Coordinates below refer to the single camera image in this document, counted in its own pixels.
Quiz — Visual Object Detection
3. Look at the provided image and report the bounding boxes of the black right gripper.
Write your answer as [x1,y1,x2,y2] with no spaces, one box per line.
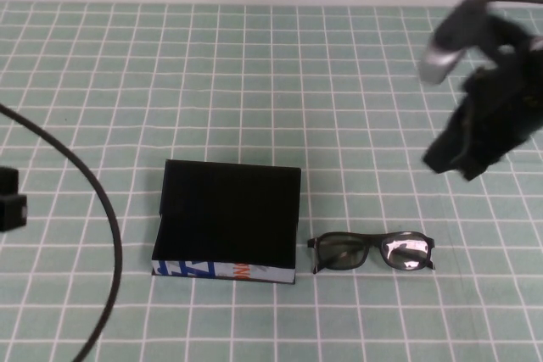
[422,14,543,182]

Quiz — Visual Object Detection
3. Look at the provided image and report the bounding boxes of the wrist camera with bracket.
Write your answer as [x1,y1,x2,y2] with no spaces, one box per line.
[417,0,500,85]
[0,166,20,198]

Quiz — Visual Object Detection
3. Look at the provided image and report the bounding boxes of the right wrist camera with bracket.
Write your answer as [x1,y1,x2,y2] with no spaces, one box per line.
[417,0,500,85]

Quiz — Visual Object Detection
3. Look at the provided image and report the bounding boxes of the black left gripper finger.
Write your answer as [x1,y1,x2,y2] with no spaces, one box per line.
[0,194,27,214]
[0,211,27,232]

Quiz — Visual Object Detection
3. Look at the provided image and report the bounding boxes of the black printed glasses case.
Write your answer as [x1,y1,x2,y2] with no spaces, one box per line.
[151,159,302,286]

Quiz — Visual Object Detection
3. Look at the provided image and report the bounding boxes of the green checkered tablecloth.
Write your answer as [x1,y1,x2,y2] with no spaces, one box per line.
[0,0,543,362]

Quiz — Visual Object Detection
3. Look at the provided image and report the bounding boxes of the black framed glasses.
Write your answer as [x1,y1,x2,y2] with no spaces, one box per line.
[306,229,437,276]

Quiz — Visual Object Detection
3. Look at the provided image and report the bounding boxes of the black left camera cable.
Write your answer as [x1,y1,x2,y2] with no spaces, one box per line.
[0,102,124,362]

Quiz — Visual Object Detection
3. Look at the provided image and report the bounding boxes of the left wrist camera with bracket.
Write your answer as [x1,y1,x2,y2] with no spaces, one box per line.
[0,166,20,198]

